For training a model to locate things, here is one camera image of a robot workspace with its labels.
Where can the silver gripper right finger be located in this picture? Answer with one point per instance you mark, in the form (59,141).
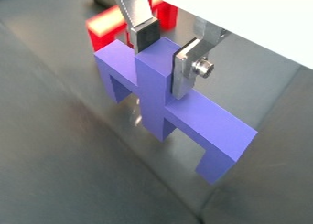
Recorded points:
(190,61)

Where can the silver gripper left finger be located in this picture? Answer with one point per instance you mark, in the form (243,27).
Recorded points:
(143,24)

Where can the purple cross-shaped block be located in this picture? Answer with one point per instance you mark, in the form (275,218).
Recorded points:
(143,74)

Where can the red stepped block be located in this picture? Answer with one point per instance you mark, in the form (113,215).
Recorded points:
(107,24)

